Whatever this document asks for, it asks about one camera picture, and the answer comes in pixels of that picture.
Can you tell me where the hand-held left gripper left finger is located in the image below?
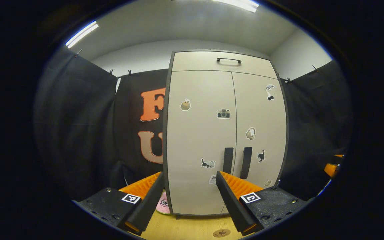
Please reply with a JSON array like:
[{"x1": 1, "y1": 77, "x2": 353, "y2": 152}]
[{"x1": 72, "y1": 172, "x2": 166, "y2": 235}]

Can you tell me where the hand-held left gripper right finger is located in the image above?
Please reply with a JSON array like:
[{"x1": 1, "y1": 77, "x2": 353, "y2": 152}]
[{"x1": 216, "y1": 171, "x2": 307, "y2": 235}]

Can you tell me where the white cabinet drawer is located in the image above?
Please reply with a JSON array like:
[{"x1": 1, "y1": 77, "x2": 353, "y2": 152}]
[{"x1": 171, "y1": 51, "x2": 278, "y2": 80}]

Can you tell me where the white cabinet door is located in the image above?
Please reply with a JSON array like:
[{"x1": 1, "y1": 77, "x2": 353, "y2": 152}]
[
  {"x1": 167, "y1": 70, "x2": 237, "y2": 215},
  {"x1": 225, "y1": 72, "x2": 287, "y2": 214}
]

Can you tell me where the ceiling light tube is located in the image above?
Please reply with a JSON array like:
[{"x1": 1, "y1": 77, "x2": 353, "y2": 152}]
[
  {"x1": 210, "y1": 0, "x2": 260, "y2": 13},
  {"x1": 65, "y1": 21, "x2": 99, "y2": 49}
]

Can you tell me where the pink round disc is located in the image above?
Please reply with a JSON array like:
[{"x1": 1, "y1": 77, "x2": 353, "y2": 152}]
[{"x1": 155, "y1": 190, "x2": 172, "y2": 215}]

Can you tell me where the black backdrop cloth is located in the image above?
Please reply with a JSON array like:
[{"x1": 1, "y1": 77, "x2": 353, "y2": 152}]
[{"x1": 34, "y1": 47, "x2": 352, "y2": 204}]

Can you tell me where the black door handle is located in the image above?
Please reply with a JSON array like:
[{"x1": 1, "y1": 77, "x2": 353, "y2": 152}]
[
  {"x1": 222, "y1": 147, "x2": 234, "y2": 175},
  {"x1": 240, "y1": 147, "x2": 253, "y2": 180}
]

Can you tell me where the white cabinet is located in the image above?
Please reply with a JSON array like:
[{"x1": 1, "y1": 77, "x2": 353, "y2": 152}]
[{"x1": 163, "y1": 50, "x2": 289, "y2": 219}]

